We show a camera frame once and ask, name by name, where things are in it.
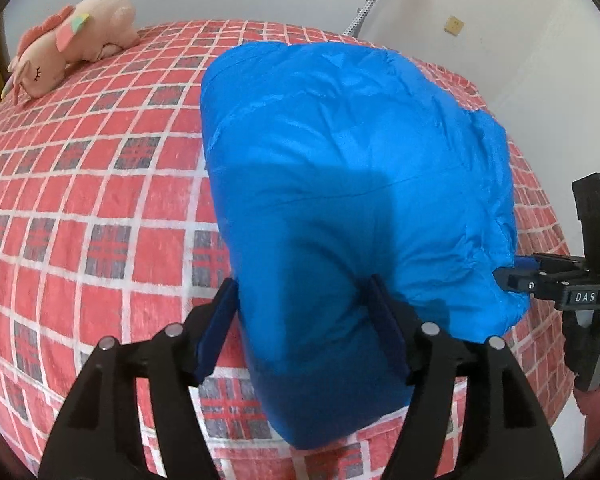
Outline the pink plush unicorn toy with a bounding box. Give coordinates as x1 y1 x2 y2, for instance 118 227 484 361
1 0 140 102

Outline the black gloved right hand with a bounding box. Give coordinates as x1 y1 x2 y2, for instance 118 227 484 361
562 310 600 392

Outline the yellow wall socket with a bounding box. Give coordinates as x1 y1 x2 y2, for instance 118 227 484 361
443 15 465 37

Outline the pink sleeved right forearm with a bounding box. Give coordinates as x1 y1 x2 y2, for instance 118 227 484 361
571 374 600 470

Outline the blue puffer jacket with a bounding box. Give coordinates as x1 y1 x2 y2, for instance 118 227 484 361
200 42 529 450

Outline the red plaid bed cover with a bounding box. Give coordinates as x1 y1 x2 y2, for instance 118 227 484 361
0 20 573 479

